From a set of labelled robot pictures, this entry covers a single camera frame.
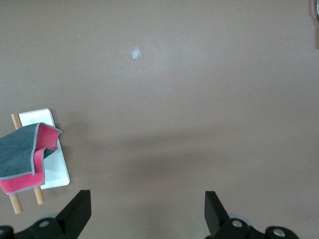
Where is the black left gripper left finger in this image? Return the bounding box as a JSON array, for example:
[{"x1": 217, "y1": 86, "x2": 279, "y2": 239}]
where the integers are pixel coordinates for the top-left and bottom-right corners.
[{"x1": 29, "y1": 190, "x2": 92, "y2": 239}]

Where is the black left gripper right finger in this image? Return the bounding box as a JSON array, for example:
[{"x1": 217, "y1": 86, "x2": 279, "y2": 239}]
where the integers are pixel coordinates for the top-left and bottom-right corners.
[{"x1": 204, "y1": 190, "x2": 265, "y2": 239}]

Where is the grey and red cloth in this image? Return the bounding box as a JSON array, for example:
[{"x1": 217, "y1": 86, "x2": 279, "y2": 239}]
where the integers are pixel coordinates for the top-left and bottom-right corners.
[{"x1": 0, "y1": 122, "x2": 63, "y2": 196}]

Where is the wooden chopsticks pair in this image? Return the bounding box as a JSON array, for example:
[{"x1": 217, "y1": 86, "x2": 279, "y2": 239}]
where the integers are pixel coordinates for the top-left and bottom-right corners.
[{"x1": 10, "y1": 113, "x2": 46, "y2": 206}]

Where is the white rack base tray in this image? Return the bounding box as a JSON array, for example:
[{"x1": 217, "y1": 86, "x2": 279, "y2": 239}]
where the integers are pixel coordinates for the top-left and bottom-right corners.
[{"x1": 18, "y1": 108, "x2": 71, "y2": 190}]

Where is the clear tape patch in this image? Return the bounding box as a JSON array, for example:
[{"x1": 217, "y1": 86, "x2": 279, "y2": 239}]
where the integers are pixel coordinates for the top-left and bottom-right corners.
[{"x1": 130, "y1": 46, "x2": 143, "y2": 60}]

